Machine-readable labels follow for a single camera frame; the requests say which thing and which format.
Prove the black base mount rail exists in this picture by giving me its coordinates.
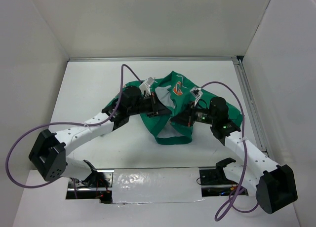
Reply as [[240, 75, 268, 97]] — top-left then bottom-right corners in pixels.
[[66, 167, 237, 204]]

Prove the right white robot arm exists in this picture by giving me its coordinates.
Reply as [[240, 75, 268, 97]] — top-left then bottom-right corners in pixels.
[[171, 97, 298, 214]]

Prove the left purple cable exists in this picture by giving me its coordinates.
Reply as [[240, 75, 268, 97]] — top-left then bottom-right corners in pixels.
[[5, 64, 146, 199]]

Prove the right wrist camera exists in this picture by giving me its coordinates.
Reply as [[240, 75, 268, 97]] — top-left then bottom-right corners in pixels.
[[190, 86, 203, 106]]

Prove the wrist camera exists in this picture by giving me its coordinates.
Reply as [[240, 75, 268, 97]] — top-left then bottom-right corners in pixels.
[[139, 77, 156, 96], [190, 86, 203, 106]]

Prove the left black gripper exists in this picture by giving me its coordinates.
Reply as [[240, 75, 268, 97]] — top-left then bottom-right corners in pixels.
[[128, 91, 171, 118]]

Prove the green zip jacket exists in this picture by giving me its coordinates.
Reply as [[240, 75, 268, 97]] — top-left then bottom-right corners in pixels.
[[107, 71, 242, 145]]

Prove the silver tape sheet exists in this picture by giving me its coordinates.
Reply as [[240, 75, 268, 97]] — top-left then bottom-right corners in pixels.
[[112, 167, 203, 204]]

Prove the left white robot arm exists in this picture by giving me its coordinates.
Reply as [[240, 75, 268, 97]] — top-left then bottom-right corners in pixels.
[[29, 86, 171, 187]]

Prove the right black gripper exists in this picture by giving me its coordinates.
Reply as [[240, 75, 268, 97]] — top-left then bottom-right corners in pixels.
[[171, 100, 217, 127]]

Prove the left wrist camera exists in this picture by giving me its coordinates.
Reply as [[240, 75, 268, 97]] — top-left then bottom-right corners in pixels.
[[139, 77, 156, 96]]

